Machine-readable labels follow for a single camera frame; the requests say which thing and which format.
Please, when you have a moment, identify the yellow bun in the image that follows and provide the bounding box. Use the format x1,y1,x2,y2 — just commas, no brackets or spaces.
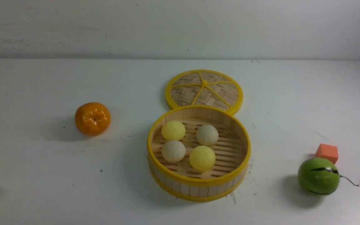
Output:
189,146,216,172
161,121,186,141

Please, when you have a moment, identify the white bun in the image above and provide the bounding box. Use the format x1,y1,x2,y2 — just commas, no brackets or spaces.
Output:
196,124,219,147
161,140,186,163

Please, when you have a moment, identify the woven bamboo steamer lid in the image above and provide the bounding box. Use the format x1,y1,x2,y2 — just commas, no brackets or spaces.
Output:
164,69,244,115

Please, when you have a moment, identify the orange toy mandarin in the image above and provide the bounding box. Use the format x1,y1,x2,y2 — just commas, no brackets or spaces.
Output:
74,102,111,136

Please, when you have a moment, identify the green toy watermelon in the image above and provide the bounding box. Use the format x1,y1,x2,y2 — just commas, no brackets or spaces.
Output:
297,157,359,196

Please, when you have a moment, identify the orange foam cube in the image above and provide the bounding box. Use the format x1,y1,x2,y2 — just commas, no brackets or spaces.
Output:
315,143,339,165

